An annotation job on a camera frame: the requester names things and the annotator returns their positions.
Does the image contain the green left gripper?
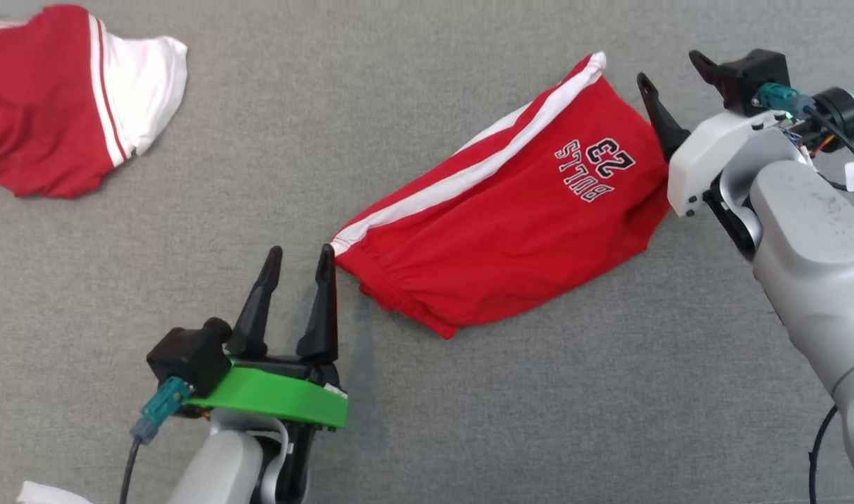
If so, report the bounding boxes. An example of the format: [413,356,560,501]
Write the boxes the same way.
[182,244,349,430]

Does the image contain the red shorts with white stripe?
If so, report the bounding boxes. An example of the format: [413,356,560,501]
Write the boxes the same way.
[330,52,673,340]

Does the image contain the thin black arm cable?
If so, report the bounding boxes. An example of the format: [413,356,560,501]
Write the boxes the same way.
[808,404,840,504]

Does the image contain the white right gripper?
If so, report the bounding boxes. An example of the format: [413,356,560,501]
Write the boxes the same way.
[636,72,813,257]

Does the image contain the red white jersey shirt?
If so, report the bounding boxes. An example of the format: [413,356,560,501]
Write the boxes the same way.
[0,3,189,200]

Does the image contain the black cable with teal plug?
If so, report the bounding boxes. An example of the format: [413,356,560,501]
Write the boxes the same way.
[119,377,192,504]
[757,82,854,169]

